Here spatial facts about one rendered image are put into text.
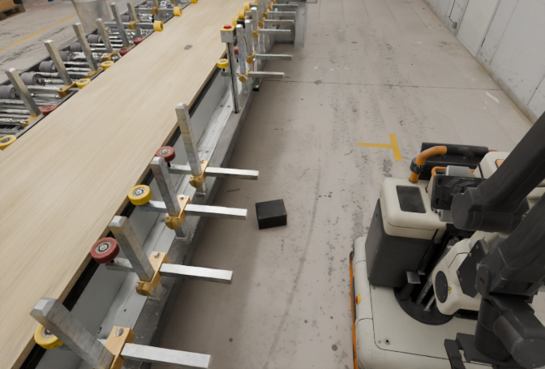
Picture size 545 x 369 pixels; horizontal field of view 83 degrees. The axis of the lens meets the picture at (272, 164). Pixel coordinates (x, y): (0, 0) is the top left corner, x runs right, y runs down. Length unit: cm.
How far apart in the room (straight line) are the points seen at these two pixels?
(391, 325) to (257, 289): 76
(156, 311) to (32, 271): 39
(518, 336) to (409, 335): 101
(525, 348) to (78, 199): 133
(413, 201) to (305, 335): 93
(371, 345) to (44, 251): 131
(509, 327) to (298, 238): 161
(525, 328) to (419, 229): 73
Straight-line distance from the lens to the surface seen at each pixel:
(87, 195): 139
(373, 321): 164
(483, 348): 79
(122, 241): 97
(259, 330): 188
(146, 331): 120
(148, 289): 112
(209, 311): 195
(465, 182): 85
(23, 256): 130
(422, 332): 169
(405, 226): 133
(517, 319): 69
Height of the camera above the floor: 175
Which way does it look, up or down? 41 degrees down
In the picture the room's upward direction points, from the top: 2 degrees counter-clockwise
